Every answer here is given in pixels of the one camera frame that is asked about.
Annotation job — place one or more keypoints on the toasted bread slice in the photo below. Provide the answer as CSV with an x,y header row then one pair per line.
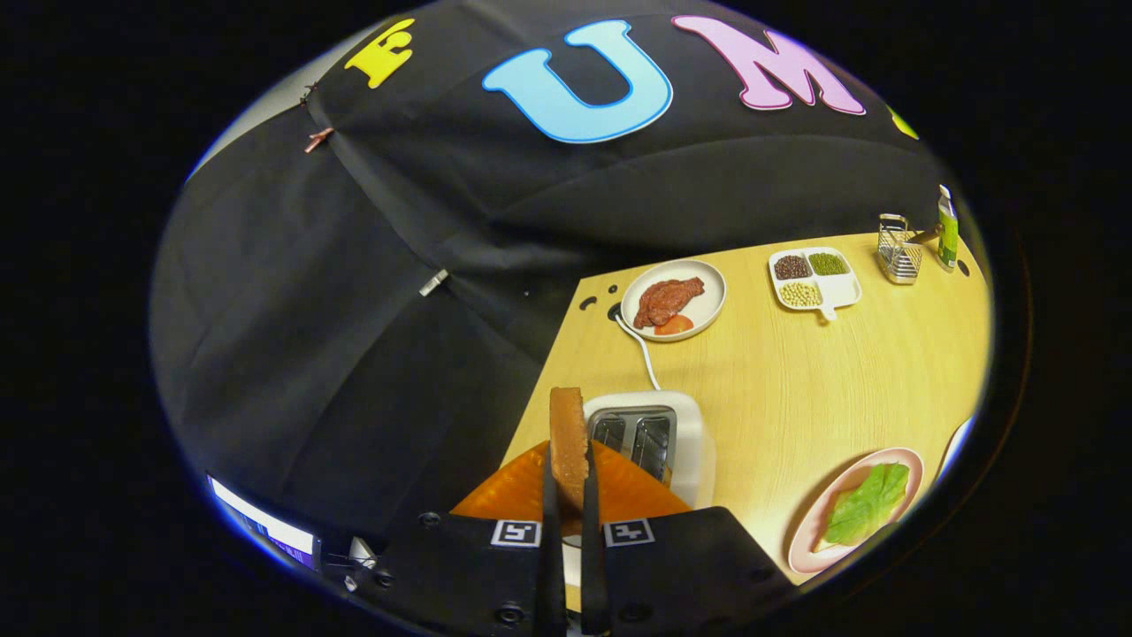
x,y
568,442

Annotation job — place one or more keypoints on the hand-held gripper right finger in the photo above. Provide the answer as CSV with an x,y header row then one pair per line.
x,y
594,575

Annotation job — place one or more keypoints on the lit monitor screen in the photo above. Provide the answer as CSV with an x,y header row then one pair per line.
x,y
265,526

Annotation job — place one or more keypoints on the pink plate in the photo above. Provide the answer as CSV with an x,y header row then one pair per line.
x,y
849,478

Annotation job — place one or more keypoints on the pale yellow beans pile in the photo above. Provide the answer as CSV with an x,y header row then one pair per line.
x,y
800,295

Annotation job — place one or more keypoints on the white toaster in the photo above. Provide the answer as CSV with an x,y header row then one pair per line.
x,y
694,442

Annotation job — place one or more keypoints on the white divided dish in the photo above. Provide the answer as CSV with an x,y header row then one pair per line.
x,y
840,289

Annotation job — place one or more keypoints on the copper clip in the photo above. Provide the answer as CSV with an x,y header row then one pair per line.
x,y
318,140

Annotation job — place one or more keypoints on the green label bottle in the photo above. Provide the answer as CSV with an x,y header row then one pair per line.
x,y
947,234

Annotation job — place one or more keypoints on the red tomato slice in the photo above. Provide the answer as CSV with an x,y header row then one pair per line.
x,y
675,326

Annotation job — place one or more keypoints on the green beans pile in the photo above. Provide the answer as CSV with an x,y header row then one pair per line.
x,y
828,264

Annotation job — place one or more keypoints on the brown meat piece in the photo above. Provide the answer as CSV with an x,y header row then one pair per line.
x,y
663,301

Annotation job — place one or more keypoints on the dark brown beans pile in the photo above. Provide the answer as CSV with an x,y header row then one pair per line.
x,y
791,267

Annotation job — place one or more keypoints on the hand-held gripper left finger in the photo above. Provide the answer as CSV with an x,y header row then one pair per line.
x,y
553,575

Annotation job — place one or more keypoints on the green lettuce leaf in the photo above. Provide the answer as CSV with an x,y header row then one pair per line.
x,y
871,504

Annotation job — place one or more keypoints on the silver clip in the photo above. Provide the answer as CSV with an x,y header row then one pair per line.
x,y
433,283

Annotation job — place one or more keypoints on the beige round plate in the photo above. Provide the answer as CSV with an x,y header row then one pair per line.
x,y
707,296

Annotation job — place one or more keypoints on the small white dish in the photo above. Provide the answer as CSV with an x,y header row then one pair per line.
x,y
959,442

